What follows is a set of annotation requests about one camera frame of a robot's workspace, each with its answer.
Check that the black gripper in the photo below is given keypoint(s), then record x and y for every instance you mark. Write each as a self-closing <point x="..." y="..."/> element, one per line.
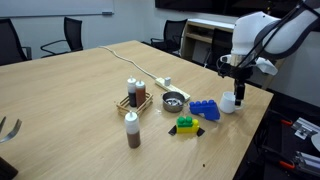
<point x="240" y="73"/>

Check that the white ceramic mug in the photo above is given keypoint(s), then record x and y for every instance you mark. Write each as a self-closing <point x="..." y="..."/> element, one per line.
<point x="226" y="103"/>

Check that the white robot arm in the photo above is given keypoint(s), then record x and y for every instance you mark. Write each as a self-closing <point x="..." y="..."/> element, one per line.
<point x="253" y="30"/>

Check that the blue toy building block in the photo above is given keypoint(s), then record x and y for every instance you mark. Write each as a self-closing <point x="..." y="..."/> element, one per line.
<point x="208" y="110"/>

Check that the black office chair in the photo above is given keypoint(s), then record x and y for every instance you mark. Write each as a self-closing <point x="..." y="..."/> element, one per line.
<point x="8" y="40"/>
<point x="173" y="31"/>
<point x="73" y="31"/>
<point x="220" y="43"/>

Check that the black equipment cart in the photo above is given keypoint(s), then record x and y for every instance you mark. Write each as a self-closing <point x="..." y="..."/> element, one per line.
<point x="273" y="143"/>

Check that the yellow green black toy block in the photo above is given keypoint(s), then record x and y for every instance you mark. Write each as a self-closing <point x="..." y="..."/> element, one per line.
<point x="188" y="128"/>

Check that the small metal bowl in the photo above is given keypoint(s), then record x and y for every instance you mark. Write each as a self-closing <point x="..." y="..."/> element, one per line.
<point x="173" y="107"/>

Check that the white plug adapter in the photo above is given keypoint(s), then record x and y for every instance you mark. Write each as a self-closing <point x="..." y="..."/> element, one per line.
<point x="167" y="81"/>

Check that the cream power strip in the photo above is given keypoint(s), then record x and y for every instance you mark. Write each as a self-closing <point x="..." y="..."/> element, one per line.
<point x="161" y="82"/>

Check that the light wooden cabinet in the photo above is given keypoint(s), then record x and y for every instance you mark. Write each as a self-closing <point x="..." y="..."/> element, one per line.
<point x="200" y="25"/>

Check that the red-brown sauce squeeze bottle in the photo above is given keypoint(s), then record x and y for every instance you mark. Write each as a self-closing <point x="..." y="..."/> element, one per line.
<point x="140" y="95"/>

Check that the dark sauce squeeze bottle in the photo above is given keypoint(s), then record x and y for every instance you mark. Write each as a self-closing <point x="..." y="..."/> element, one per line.
<point x="131" y="86"/>

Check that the brown sauce squeeze bottle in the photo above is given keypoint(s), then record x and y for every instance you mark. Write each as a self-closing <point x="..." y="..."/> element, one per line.
<point x="133" y="138"/>

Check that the small wooden slat crate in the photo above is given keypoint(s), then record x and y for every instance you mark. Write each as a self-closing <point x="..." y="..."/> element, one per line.
<point x="124" y="107"/>

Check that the whiteboard eraser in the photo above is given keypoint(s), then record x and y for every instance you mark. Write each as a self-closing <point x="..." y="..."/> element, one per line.
<point x="107" y="13"/>

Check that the metal tongs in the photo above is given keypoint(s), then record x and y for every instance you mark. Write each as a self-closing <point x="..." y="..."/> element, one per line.
<point x="15" y="128"/>

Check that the black utensil organizer box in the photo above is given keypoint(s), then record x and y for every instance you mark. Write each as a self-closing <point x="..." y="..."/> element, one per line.
<point x="6" y="171"/>

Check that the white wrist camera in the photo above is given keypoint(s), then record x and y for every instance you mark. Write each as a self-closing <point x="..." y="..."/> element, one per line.
<point x="225" y="59"/>

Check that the aluminium bracket block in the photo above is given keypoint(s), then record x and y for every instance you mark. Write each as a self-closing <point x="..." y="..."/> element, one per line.
<point x="305" y="128"/>

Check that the black wall screen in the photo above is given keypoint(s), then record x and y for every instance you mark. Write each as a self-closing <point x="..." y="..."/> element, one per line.
<point x="200" y="5"/>

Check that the grey metal rail piece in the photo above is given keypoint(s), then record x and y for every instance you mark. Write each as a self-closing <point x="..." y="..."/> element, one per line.
<point x="308" y="161"/>

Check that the wall whiteboard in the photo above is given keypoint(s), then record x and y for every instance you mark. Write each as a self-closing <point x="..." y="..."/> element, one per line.
<point x="50" y="6"/>

